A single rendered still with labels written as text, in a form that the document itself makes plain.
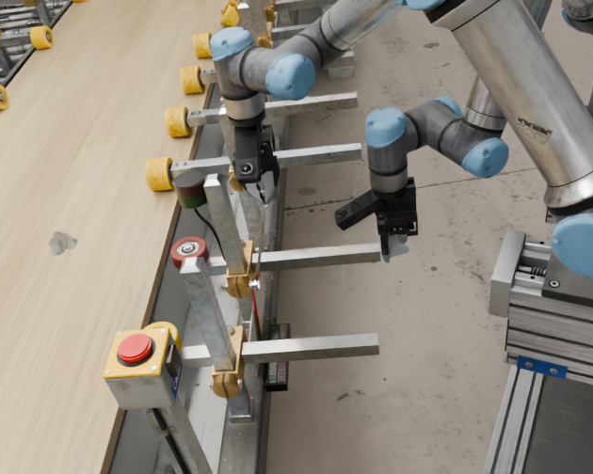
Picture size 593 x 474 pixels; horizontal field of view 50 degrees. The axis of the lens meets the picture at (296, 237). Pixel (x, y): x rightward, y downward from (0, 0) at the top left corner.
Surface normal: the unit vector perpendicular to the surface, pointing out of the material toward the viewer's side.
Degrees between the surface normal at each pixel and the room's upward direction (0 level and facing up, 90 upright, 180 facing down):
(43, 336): 0
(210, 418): 0
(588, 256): 96
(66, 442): 0
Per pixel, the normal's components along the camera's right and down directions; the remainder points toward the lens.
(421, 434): -0.15, -0.75
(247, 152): -0.12, -0.31
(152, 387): -0.03, 0.65
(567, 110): 0.25, 0.04
